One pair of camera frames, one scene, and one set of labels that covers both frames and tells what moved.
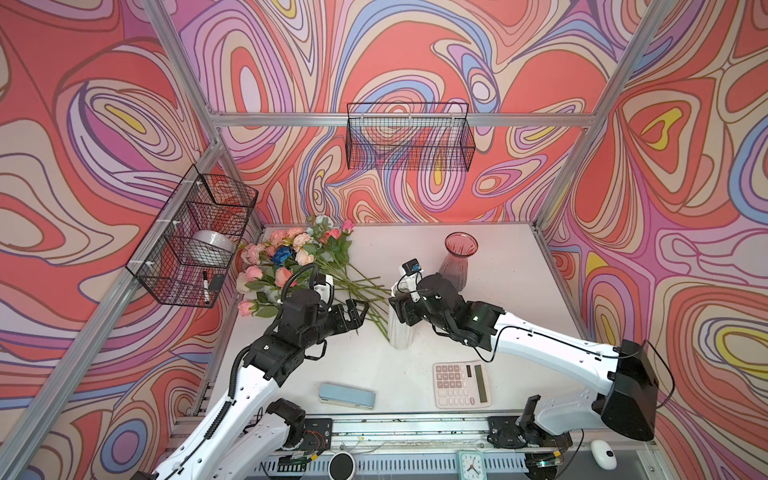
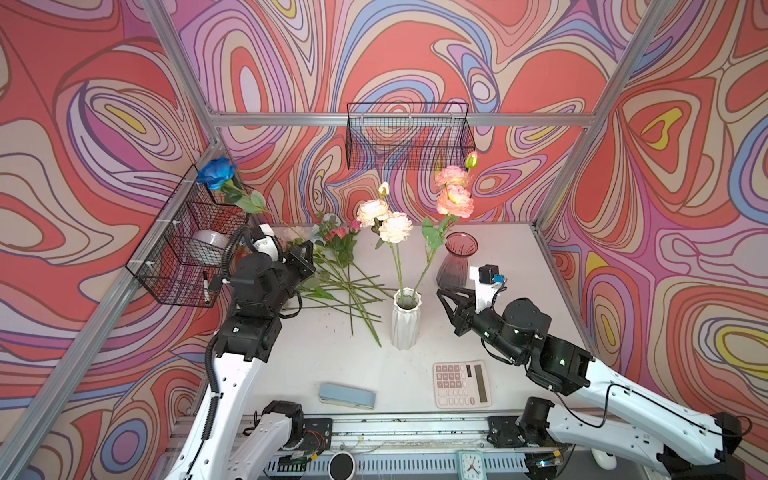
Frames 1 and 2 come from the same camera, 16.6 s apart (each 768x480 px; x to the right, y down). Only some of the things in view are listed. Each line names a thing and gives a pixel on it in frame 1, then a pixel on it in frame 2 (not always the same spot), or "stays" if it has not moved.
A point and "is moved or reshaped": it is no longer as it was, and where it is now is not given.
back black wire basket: [413, 135] stays
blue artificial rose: [281, 254] is moved or reshaped
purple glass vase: [454, 265] stays
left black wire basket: [188, 256] stays
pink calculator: [462, 384] stays
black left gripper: [337, 312] -> [300, 267]
